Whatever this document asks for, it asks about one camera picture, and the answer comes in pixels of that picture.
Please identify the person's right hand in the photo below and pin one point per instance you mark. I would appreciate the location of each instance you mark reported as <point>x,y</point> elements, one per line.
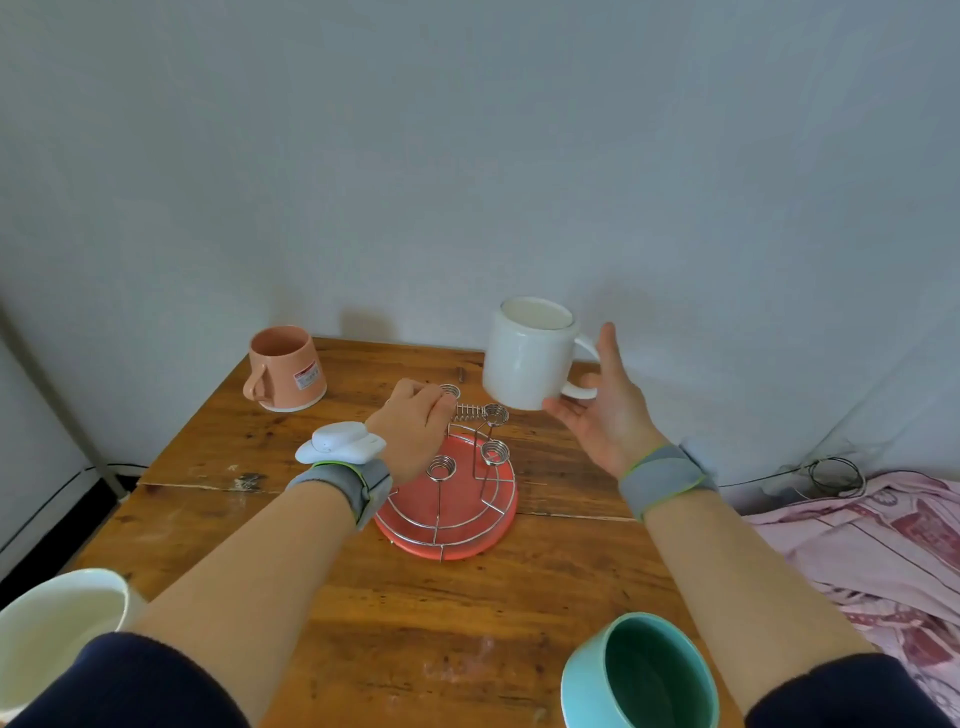
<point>611,424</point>

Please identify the person's left hand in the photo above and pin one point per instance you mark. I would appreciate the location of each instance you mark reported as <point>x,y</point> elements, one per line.
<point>409,431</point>

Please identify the person's left fingers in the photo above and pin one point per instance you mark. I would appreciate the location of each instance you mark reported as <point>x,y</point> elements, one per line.
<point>441,405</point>

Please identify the person's right thumb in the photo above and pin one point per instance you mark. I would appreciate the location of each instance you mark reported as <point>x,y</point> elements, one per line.
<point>610,352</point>

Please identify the white ceramic mug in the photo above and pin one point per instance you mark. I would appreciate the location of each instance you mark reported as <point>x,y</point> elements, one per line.
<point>525,356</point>

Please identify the person's right forearm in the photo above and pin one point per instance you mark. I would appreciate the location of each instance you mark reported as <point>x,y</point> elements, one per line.
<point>739,592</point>

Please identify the person's left forearm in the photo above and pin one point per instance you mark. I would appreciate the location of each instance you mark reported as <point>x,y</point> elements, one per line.
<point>247,577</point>

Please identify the white wrist tracker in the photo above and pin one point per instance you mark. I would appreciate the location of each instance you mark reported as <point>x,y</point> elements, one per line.
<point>337,441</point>

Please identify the grey left wristband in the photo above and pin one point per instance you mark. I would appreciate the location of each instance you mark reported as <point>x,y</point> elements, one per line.
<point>352,484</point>

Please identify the grey wristband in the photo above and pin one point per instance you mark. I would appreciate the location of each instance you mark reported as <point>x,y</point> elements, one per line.
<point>352,484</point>
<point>664,480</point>

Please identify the red round tray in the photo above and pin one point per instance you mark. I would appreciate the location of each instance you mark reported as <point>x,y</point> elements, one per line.
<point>457,540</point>

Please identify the grey right wristband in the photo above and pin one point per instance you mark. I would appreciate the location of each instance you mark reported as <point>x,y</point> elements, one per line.
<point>664,480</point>

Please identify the pink mug with label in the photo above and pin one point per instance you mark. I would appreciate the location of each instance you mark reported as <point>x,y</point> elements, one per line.
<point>289,371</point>

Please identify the teal ceramic mug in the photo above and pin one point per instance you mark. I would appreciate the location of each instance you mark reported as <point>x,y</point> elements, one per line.
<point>637,675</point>

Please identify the pink patterned bedsheet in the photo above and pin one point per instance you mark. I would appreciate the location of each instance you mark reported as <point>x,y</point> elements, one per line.
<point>885,555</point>

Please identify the dark navy right sleeve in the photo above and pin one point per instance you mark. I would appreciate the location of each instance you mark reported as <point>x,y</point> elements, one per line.
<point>847,694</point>

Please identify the dark navy sleeve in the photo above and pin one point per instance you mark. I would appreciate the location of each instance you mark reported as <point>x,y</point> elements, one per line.
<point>847,694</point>
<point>127,686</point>

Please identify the dark navy left sleeve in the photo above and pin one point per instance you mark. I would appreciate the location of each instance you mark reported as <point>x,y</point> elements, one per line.
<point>127,686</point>

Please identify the white mug with green rim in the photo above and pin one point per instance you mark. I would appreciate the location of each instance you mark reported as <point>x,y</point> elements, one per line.
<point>52,637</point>

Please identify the grey wall pipe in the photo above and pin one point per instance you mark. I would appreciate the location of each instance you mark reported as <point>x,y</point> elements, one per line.
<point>52,405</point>

